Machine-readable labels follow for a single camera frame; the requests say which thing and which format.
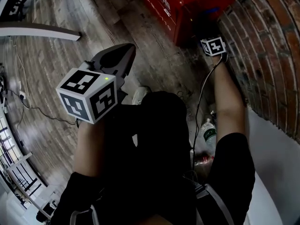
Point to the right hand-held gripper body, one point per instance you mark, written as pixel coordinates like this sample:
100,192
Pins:
214,46

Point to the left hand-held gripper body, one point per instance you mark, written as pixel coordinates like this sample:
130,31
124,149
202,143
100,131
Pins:
86,95

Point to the blue cloth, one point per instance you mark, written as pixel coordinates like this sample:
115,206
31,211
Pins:
212,10

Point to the red fire extinguisher box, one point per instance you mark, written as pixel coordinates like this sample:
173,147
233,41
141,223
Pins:
168,6

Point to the person's right forearm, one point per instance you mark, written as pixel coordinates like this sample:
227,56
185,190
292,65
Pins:
228,102

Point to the person's left forearm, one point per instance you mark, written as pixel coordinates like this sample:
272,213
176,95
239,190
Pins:
90,146

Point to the person's white shoe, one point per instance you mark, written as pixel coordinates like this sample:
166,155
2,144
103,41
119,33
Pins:
140,94

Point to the white power strip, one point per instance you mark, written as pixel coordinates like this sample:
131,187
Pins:
22,95

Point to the white table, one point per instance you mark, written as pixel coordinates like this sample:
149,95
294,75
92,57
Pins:
37,32

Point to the green label plastic bottle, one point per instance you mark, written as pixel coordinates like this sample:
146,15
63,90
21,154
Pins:
208,132

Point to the person's black clothing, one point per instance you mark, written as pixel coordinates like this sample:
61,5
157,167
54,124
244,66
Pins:
150,163

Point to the white metal rack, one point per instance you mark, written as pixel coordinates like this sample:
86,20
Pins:
24,174

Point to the black office chair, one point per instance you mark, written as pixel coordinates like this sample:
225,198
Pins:
20,2

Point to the red label plastic bottle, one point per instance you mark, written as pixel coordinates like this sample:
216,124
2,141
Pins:
203,160

